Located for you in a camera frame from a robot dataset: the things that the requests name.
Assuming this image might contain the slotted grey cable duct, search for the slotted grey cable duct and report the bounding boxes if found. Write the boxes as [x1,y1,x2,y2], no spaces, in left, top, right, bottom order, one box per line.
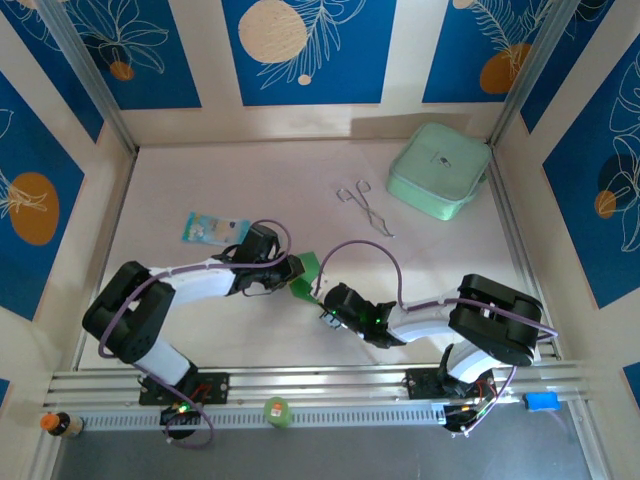
[64,403,576,430]

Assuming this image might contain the metal forceps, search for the metal forceps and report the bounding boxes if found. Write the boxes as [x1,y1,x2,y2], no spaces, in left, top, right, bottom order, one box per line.
[336,180,396,237]

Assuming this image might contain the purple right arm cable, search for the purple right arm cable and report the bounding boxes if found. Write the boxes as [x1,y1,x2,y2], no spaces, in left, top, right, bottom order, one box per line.
[315,240,560,436]

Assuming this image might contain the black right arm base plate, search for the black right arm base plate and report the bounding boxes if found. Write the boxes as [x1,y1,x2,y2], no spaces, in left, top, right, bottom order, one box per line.
[405,367,497,401]

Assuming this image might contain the aluminium side rail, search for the aluminium side rail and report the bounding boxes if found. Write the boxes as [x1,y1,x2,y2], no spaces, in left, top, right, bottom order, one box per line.
[487,144,560,361]
[72,149,139,372]

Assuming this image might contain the blue box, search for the blue box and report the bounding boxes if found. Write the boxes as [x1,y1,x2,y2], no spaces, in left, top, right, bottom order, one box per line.
[522,392,561,413]

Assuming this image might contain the aluminium frame post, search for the aluminium frame post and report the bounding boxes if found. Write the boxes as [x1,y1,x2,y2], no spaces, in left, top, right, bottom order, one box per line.
[488,0,571,147]
[37,0,139,155]

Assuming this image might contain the blue wet wipes packet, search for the blue wet wipes packet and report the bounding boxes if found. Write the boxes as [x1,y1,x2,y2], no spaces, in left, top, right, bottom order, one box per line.
[180,211,251,250]

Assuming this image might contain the aluminium rail frame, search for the aluminium rail frame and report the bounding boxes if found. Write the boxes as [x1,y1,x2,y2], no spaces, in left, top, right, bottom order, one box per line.
[43,360,591,409]

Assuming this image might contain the black electronics board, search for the black electronics board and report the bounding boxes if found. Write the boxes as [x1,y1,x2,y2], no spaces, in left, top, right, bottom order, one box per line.
[443,399,489,435]
[159,403,201,427]

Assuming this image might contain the mint green zip pouch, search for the mint green zip pouch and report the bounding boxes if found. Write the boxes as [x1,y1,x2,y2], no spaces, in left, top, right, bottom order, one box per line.
[385,123,492,222]

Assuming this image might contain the green can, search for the green can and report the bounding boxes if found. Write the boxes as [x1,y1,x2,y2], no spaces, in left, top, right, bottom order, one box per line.
[263,396,291,429]

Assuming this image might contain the bottle with orange cap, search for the bottle with orange cap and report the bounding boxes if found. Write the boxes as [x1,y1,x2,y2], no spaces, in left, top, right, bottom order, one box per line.
[39,410,85,439]

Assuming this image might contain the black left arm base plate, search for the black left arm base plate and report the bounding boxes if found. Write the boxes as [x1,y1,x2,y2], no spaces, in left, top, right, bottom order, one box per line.
[138,372,231,406]

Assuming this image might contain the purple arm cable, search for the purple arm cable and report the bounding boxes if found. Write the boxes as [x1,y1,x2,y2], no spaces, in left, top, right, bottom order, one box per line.
[315,240,560,436]
[98,218,294,450]

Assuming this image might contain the green cloth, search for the green cloth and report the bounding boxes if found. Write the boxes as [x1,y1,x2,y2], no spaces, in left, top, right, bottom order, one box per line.
[289,251,324,305]

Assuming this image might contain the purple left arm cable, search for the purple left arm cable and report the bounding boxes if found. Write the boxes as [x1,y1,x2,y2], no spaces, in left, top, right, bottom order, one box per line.
[98,218,294,450]

